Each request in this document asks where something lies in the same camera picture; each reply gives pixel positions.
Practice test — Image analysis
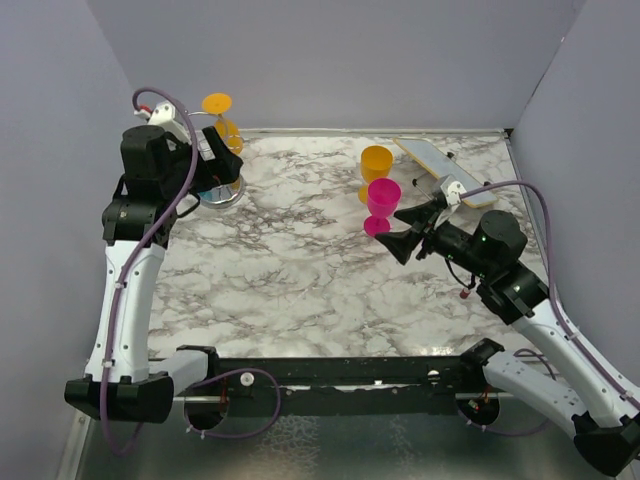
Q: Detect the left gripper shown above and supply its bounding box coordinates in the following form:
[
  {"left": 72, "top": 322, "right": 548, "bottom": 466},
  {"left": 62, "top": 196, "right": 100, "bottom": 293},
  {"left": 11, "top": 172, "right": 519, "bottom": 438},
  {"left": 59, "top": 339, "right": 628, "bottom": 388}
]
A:
[{"left": 163, "top": 126, "right": 243, "bottom": 201}]

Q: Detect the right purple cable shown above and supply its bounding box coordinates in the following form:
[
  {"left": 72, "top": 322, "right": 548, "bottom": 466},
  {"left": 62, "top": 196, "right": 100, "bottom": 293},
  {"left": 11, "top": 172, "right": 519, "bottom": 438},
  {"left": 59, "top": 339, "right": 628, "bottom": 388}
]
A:
[{"left": 462, "top": 180, "right": 640, "bottom": 436}]

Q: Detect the yellow wine glass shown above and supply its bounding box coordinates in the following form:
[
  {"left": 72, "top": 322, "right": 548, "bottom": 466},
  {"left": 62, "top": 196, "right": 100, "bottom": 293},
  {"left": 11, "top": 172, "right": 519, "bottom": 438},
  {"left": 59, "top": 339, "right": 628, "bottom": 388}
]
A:
[
  {"left": 358, "top": 145, "right": 394, "bottom": 204},
  {"left": 201, "top": 92, "right": 244, "bottom": 155}
]

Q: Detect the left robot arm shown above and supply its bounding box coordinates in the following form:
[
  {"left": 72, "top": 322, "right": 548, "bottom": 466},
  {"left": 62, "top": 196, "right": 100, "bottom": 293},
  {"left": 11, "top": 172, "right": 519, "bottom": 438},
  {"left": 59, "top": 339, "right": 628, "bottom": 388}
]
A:
[{"left": 64, "top": 125, "right": 243, "bottom": 424}]

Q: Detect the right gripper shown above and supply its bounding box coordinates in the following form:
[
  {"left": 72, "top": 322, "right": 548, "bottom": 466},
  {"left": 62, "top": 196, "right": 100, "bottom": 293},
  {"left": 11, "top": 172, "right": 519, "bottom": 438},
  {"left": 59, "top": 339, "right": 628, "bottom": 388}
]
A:
[{"left": 376, "top": 198, "right": 493, "bottom": 278}]

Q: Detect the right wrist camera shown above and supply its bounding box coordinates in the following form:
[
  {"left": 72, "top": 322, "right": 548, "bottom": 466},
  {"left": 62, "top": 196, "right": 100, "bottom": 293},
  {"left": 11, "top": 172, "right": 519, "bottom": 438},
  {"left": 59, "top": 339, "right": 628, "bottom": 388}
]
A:
[{"left": 431, "top": 175, "right": 467, "bottom": 206}]

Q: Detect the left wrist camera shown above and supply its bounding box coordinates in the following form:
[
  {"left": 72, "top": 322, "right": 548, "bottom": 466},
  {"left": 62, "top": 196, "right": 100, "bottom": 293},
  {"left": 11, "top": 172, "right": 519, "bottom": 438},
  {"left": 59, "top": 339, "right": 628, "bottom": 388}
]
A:
[{"left": 134, "top": 101, "right": 189, "bottom": 142}]

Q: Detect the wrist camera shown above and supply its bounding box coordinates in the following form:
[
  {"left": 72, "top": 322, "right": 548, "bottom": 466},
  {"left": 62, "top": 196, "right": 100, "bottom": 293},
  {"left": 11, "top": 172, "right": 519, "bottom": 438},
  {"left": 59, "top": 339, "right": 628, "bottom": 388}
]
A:
[
  {"left": 431, "top": 175, "right": 467, "bottom": 206},
  {"left": 134, "top": 101, "right": 189, "bottom": 142}
]

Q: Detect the pink wine glass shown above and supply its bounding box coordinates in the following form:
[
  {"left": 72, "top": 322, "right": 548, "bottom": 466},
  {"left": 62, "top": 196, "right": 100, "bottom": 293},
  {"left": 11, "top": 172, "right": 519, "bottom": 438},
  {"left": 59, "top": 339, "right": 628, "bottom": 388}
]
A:
[{"left": 363, "top": 178, "right": 402, "bottom": 237}]

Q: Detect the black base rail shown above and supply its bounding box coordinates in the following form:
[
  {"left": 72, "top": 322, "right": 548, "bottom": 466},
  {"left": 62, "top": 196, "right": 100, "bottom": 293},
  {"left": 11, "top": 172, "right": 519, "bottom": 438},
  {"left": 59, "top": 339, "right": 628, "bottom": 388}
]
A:
[{"left": 186, "top": 356, "right": 487, "bottom": 417}]

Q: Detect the chrome wine glass rack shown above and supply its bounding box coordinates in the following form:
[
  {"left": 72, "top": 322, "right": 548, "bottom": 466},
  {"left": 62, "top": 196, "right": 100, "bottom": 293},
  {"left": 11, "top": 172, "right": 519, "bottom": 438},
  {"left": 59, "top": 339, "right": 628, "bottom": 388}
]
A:
[{"left": 196, "top": 130, "right": 245, "bottom": 209}]

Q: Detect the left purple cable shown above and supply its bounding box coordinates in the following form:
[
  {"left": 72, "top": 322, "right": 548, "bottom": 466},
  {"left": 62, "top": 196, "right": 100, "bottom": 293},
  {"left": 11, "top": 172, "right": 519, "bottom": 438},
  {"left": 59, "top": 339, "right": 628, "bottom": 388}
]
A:
[{"left": 99, "top": 87, "right": 281, "bottom": 457}]

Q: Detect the yellow framed tablet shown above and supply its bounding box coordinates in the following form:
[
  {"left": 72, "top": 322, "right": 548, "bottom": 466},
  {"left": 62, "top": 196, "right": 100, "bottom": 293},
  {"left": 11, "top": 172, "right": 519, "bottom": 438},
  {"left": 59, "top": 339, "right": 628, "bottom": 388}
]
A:
[{"left": 393, "top": 137, "right": 483, "bottom": 196}]

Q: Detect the purple cable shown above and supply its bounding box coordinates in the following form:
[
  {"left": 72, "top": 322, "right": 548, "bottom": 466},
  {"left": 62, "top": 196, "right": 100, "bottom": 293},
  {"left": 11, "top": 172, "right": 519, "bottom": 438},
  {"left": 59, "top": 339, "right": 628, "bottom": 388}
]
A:
[
  {"left": 462, "top": 180, "right": 640, "bottom": 436},
  {"left": 99, "top": 87, "right": 281, "bottom": 457}
]

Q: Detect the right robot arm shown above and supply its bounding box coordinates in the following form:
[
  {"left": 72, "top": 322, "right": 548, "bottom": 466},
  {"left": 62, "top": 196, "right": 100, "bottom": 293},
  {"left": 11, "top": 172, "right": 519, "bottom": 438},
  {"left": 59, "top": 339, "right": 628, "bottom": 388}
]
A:
[{"left": 375, "top": 201, "right": 639, "bottom": 477}]

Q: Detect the black tablet stand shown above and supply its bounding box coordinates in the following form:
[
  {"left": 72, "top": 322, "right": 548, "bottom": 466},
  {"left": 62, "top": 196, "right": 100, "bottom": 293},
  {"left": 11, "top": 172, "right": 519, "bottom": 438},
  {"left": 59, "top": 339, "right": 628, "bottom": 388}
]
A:
[{"left": 411, "top": 155, "right": 454, "bottom": 197}]

